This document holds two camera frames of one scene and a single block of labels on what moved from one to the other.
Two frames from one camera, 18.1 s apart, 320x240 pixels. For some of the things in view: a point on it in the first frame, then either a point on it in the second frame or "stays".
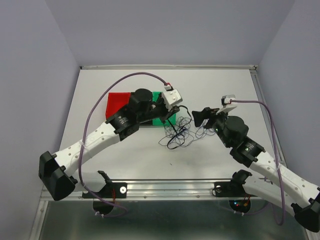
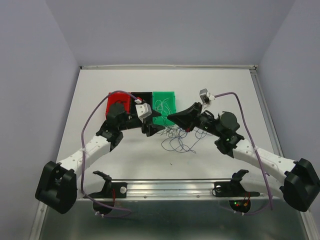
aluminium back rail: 239,66 stays
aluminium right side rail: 267,120 stays
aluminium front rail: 158,189 stays
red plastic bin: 115,101 stays
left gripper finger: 174,109 → 155,113
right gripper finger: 199,117 → 186,118
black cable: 172,126 → 119,100
